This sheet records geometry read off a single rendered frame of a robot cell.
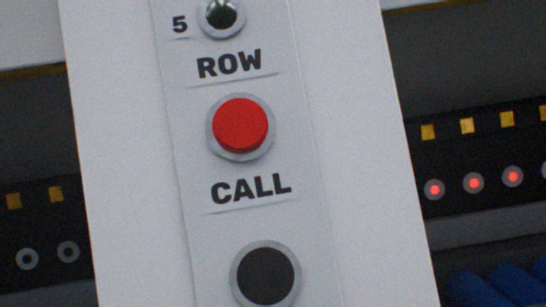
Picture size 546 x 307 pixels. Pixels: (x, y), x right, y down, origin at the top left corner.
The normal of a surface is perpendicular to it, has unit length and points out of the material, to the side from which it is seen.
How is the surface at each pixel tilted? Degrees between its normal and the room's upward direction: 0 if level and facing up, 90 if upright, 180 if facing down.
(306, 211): 90
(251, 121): 90
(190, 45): 90
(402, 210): 90
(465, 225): 106
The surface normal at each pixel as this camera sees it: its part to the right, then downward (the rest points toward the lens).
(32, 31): 0.07, 0.11
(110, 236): 0.02, -0.16
